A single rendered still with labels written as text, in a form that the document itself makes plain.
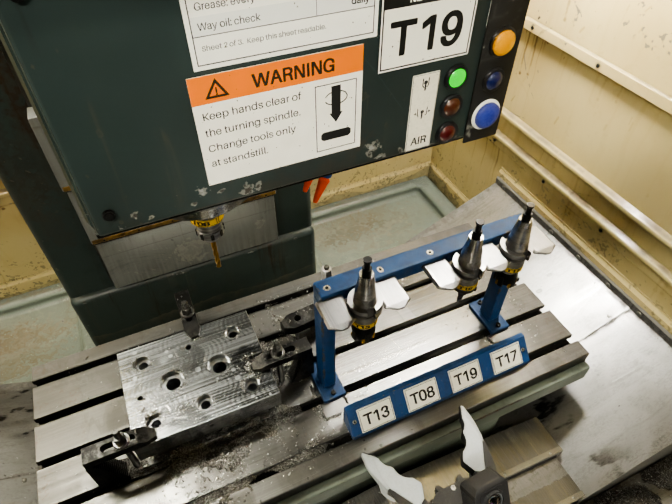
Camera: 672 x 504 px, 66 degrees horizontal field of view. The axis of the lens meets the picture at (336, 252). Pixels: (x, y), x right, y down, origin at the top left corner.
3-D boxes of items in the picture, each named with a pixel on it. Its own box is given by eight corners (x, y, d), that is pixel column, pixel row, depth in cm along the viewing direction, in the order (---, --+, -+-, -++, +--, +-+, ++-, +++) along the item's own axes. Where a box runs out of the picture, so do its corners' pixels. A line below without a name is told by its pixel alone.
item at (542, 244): (559, 250, 102) (560, 247, 102) (537, 258, 101) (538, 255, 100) (535, 228, 107) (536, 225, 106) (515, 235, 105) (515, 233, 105)
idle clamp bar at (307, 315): (380, 306, 131) (382, 289, 127) (288, 348, 123) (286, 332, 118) (370, 293, 134) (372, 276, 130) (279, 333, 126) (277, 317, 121)
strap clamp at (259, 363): (314, 374, 118) (312, 336, 107) (259, 396, 114) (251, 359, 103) (309, 363, 120) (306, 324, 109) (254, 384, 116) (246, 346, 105)
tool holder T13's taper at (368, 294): (371, 286, 93) (373, 261, 88) (381, 304, 90) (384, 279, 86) (348, 293, 92) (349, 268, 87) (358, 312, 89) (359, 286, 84)
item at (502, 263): (513, 267, 99) (514, 264, 98) (491, 276, 97) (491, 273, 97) (491, 244, 103) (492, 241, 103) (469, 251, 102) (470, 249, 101)
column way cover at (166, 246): (284, 241, 148) (267, 70, 111) (112, 294, 134) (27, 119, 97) (278, 230, 151) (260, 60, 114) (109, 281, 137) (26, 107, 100)
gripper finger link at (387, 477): (350, 488, 67) (416, 525, 64) (351, 470, 63) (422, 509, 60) (361, 467, 69) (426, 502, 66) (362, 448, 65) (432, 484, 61)
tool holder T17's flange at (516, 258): (514, 238, 105) (517, 229, 104) (536, 257, 102) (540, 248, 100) (491, 250, 103) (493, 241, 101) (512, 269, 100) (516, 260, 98)
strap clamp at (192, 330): (210, 358, 121) (197, 319, 110) (195, 363, 120) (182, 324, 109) (196, 316, 129) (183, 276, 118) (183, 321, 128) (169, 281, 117)
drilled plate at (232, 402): (281, 404, 108) (280, 392, 105) (140, 461, 100) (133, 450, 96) (248, 322, 123) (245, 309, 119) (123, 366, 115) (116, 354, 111)
